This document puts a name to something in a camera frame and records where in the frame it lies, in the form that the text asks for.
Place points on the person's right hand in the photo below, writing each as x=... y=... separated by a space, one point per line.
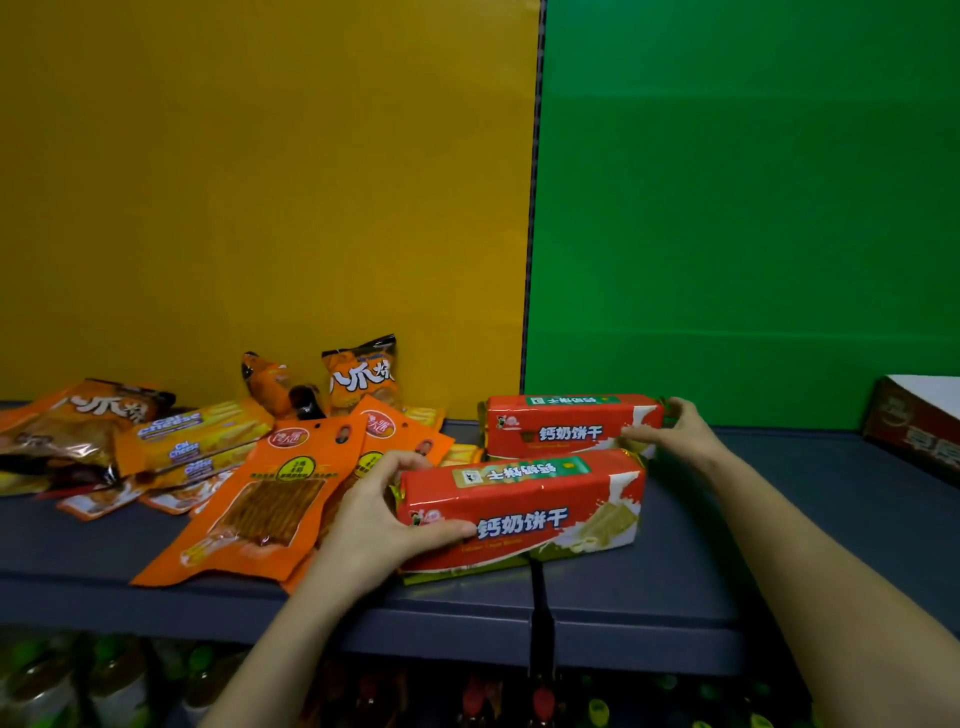
x=694 y=442

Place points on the person's left hand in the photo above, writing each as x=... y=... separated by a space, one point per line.
x=360 y=536

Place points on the person's left thumb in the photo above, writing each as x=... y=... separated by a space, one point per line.
x=442 y=537

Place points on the person's right thumb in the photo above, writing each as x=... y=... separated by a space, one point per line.
x=646 y=434

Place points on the red biscuit pack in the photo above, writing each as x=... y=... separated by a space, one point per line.
x=562 y=427
x=525 y=510

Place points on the person's right forearm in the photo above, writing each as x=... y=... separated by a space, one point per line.
x=832 y=592

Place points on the person's left forearm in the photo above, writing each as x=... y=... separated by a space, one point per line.
x=277 y=660

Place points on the small yellow packet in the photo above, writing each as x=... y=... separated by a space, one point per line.
x=426 y=417
x=461 y=454

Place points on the orange snack pouch with window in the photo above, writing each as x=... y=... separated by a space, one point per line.
x=397 y=435
x=262 y=510

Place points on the grey metal shelf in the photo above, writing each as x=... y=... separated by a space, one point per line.
x=675 y=570

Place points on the small brown orange snack bag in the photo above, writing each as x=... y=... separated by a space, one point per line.
x=361 y=375

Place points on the small orange black snack bag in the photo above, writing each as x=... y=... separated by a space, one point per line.
x=274 y=386

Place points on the yellow cheese snack pack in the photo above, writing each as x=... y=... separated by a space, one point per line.
x=195 y=433
x=202 y=469

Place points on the small orange white packet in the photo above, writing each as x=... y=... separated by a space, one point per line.
x=101 y=501
x=184 y=495

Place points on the red brown cardboard box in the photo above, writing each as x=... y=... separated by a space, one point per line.
x=915 y=424

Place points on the black divider strip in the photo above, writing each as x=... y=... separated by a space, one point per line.
x=534 y=187

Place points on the row of drink bottles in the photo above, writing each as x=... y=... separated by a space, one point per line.
x=112 y=686

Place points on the large brown snack bag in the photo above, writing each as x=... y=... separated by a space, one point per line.
x=67 y=427

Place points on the black shelf post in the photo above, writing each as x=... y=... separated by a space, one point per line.
x=541 y=637

